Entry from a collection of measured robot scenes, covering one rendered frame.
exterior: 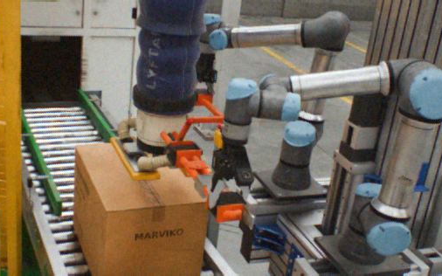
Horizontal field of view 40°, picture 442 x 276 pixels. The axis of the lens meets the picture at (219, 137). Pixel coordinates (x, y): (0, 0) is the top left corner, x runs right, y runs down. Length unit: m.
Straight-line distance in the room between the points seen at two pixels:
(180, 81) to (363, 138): 0.64
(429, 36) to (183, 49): 0.77
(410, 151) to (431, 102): 0.15
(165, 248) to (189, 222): 0.14
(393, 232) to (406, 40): 0.62
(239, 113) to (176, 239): 0.91
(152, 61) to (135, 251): 0.73
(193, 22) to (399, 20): 0.66
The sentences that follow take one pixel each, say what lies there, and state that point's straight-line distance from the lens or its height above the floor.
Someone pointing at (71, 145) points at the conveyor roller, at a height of 0.54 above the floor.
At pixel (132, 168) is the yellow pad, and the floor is 1.13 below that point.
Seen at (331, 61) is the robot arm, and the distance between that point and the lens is 2.29.
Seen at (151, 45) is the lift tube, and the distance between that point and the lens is 2.01.
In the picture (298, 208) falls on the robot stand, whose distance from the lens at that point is 2.34.
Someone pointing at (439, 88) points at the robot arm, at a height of 1.65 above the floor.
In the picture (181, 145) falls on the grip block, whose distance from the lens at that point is 1.98.
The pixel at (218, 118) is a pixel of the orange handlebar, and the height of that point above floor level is 1.25.
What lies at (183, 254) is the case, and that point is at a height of 0.72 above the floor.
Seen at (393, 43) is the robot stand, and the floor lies 1.66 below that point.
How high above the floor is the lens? 2.02
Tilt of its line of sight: 22 degrees down
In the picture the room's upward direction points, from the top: 7 degrees clockwise
